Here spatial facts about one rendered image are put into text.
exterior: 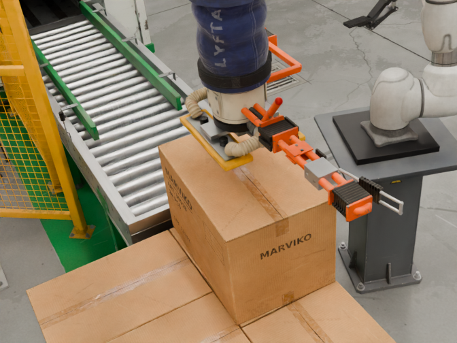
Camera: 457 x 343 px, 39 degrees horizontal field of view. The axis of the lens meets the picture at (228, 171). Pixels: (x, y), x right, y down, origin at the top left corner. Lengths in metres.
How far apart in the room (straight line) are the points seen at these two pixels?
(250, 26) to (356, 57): 3.13
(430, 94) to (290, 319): 1.01
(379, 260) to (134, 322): 1.22
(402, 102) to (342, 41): 2.66
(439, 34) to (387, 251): 1.29
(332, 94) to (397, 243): 1.73
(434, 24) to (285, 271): 0.91
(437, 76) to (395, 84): 0.16
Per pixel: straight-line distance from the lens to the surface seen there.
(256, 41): 1.87
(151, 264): 2.50
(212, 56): 1.86
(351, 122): 2.74
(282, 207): 2.05
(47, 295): 2.51
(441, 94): 2.57
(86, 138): 3.33
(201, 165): 2.26
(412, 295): 3.09
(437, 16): 1.95
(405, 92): 2.53
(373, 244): 2.91
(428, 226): 3.43
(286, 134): 1.80
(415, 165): 2.56
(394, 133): 2.61
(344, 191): 1.60
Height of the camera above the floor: 2.29
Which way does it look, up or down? 37 degrees down
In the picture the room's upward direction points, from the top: 6 degrees counter-clockwise
